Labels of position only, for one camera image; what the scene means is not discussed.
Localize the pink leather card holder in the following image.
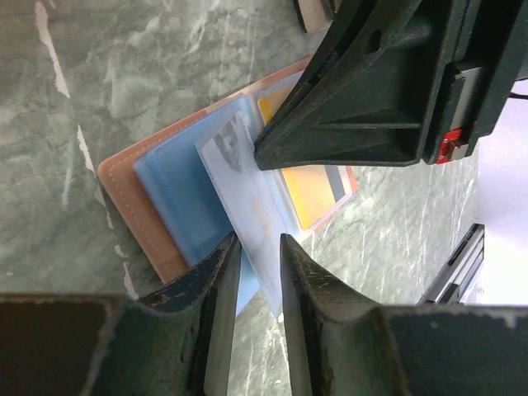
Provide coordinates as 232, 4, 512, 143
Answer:
97, 55, 359, 318

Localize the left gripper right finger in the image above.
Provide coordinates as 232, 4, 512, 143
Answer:
280, 234, 527, 395

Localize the black book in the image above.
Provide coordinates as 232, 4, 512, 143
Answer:
294, 0, 342, 34

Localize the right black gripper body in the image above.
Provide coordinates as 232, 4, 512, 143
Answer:
422, 0, 528, 166

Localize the aluminium frame rail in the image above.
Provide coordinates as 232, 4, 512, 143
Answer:
419, 224, 485, 304

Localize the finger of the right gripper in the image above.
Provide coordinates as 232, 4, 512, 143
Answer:
255, 1, 462, 170

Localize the white silver VIP card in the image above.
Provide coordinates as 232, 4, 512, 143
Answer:
196, 110, 285, 317

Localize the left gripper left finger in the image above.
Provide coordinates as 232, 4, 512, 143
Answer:
1, 233, 241, 395

